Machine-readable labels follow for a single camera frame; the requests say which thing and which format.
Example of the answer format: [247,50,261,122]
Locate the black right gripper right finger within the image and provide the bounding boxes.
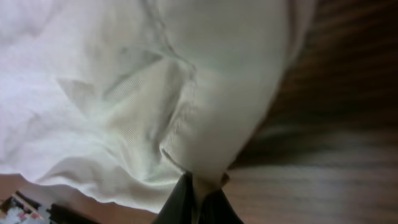
[198,190,244,224]

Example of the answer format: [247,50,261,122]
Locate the beige khaki shorts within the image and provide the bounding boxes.
[1,0,316,212]

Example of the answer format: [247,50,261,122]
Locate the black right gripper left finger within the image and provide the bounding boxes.
[152,174,194,224]

